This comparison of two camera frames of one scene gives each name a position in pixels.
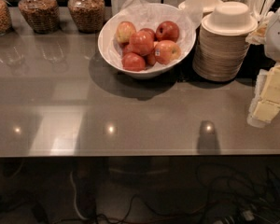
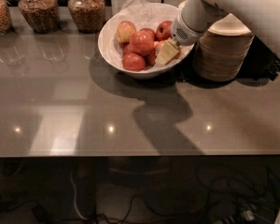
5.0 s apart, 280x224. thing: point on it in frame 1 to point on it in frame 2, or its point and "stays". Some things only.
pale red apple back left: [124, 31] stays
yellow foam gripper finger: [274, 95] to [167, 51]
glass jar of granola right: [87, 7] stays
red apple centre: [142, 42] stays
